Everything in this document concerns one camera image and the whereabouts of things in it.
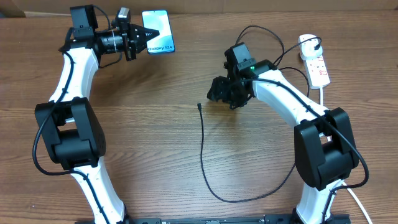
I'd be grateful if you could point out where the black Galaxy smartphone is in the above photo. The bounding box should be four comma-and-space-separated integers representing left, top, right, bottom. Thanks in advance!
142, 9, 175, 54

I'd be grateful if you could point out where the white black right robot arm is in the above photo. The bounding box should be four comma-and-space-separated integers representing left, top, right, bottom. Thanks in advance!
207, 43, 359, 223

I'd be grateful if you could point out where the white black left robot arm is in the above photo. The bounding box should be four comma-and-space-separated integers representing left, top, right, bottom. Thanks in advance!
32, 4, 159, 223

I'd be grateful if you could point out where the white charger plug adapter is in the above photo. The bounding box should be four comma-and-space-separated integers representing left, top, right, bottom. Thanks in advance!
298, 34, 323, 61

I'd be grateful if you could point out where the white power strip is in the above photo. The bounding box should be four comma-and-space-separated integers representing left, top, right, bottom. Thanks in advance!
304, 55, 330, 89

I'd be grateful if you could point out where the black USB charging cable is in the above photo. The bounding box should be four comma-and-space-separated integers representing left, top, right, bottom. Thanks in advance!
197, 25, 322, 203

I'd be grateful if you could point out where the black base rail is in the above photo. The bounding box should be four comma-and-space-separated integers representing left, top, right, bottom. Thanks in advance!
74, 213, 351, 224

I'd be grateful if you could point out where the white power strip cord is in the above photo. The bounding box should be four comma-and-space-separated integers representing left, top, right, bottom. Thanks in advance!
318, 86, 373, 224

